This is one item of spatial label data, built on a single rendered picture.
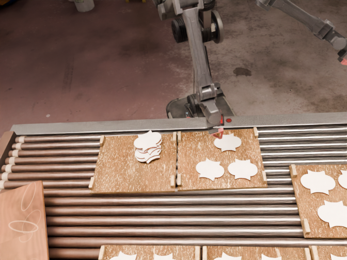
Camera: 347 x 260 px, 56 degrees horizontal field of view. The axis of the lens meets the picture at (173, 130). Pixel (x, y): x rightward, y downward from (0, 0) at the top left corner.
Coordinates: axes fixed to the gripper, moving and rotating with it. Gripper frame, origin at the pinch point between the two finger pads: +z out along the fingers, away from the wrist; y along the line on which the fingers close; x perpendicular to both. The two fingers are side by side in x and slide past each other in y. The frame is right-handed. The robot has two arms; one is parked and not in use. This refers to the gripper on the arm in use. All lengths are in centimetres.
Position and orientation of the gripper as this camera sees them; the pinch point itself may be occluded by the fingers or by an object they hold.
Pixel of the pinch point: (219, 130)
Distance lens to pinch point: 156.8
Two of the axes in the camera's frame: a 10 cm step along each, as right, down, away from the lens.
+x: 9.1, -2.7, -3.1
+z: 4.1, 6.2, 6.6
